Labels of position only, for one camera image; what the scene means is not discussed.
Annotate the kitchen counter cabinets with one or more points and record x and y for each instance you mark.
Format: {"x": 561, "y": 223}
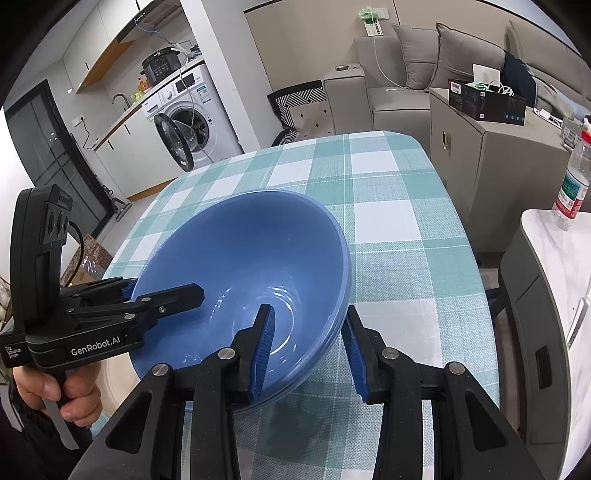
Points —
{"x": 134, "y": 155}

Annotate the white washing machine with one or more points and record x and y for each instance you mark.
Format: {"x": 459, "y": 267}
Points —
{"x": 190, "y": 121}

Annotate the black storage box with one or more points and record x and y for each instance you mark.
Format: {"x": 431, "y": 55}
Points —
{"x": 482, "y": 104}

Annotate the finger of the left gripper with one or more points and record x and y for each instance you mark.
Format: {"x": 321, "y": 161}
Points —
{"x": 150, "y": 307}
{"x": 127, "y": 289}

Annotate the folded patterned chair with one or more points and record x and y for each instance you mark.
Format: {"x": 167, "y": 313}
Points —
{"x": 303, "y": 111}

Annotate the white box on cabinet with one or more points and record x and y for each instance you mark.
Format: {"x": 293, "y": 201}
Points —
{"x": 486, "y": 75}

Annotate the grey cushion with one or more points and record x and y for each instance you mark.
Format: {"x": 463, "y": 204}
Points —
{"x": 457, "y": 53}
{"x": 419, "y": 49}

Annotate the plastic water bottle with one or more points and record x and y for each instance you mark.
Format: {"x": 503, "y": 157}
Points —
{"x": 575, "y": 184}

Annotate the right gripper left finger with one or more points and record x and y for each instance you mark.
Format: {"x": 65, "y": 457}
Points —
{"x": 182, "y": 415}

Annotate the large blue bowl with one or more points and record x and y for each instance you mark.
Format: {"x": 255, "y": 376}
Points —
{"x": 263, "y": 247}

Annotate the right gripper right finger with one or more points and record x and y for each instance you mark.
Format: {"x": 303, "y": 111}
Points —
{"x": 472, "y": 438}

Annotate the grey sofa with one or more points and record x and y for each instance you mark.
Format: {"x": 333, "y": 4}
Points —
{"x": 371, "y": 94}

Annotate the teal checked tablecloth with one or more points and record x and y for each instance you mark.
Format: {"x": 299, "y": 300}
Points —
{"x": 416, "y": 282}

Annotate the grey cushion right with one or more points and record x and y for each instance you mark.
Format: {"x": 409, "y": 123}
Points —
{"x": 457, "y": 53}

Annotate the grey cushion left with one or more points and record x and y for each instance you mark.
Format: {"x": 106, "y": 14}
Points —
{"x": 419, "y": 49}

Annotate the black pressure cooker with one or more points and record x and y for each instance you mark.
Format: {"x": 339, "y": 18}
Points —
{"x": 159, "y": 65}

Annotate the cardboard box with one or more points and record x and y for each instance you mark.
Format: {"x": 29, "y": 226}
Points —
{"x": 88, "y": 264}

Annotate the beige plate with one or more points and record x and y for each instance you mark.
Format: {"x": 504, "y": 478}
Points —
{"x": 116, "y": 379}

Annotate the range hood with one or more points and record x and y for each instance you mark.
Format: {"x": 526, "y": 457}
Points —
{"x": 153, "y": 16}

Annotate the wall socket with charger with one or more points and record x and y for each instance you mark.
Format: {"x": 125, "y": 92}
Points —
{"x": 371, "y": 18}

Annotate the person's left hand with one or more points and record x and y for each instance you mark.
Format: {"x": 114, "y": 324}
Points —
{"x": 83, "y": 406}

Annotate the white marble side table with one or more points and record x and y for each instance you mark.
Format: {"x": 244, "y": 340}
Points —
{"x": 545, "y": 273}

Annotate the grey bedside cabinet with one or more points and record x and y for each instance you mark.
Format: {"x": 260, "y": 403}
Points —
{"x": 493, "y": 172}

